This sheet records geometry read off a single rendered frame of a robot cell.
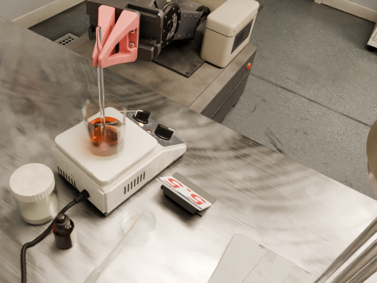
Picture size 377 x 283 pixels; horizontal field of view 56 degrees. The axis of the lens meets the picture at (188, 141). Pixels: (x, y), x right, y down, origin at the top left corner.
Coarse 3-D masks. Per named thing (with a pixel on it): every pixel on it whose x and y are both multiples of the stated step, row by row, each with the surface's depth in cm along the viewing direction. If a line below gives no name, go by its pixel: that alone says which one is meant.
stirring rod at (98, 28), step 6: (96, 30) 40; (96, 36) 40; (96, 42) 41; (102, 72) 44; (102, 78) 45; (102, 84) 45; (102, 90) 46; (102, 96) 47; (102, 102) 47; (102, 108) 48; (102, 114) 49; (102, 120) 50
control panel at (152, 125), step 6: (126, 114) 66; (132, 114) 67; (132, 120) 64; (150, 120) 69; (144, 126) 64; (150, 126) 66; (156, 126) 67; (150, 132) 63; (156, 138) 62; (174, 138) 66; (162, 144) 61; (168, 144) 62; (174, 144) 64
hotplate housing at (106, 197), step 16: (64, 160) 56; (144, 160) 57; (160, 160) 61; (64, 176) 59; (80, 176) 54; (128, 176) 55; (144, 176) 59; (80, 192) 56; (96, 192) 53; (112, 192) 53; (128, 192) 58; (112, 208) 57
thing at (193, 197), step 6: (168, 180) 61; (174, 180) 63; (174, 186) 59; (180, 186) 61; (180, 192) 58; (186, 192) 60; (192, 192) 62; (192, 198) 59; (198, 198) 60; (198, 204) 57; (204, 204) 59
